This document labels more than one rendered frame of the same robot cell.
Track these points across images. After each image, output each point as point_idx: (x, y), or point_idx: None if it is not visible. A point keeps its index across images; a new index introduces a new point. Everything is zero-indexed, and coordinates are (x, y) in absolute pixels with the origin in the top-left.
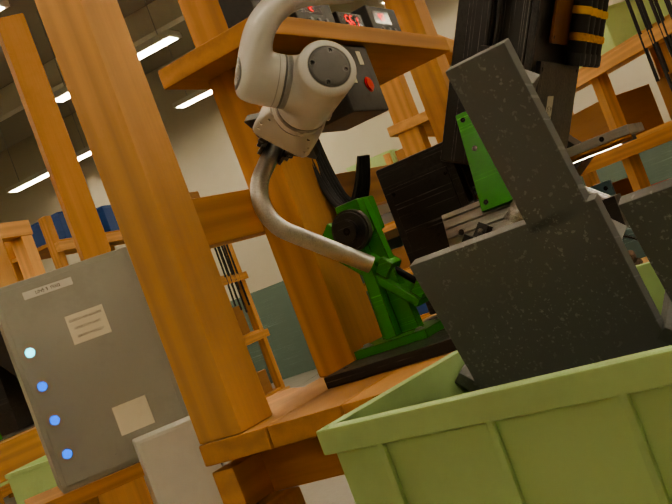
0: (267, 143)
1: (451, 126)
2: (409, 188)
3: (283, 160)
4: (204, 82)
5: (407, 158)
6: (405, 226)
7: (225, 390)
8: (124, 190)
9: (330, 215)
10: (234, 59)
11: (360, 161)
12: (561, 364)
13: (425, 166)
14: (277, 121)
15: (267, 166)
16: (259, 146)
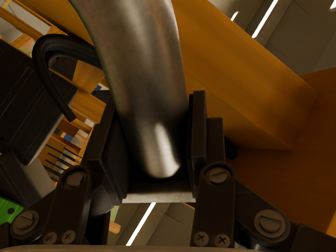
0: (188, 169)
1: (24, 190)
2: (30, 97)
3: (95, 135)
4: (324, 89)
5: (54, 123)
6: (6, 56)
7: None
8: None
9: (55, 19)
10: (313, 161)
11: (66, 115)
12: None
13: (29, 128)
14: None
15: (130, 84)
16: (210, 123)
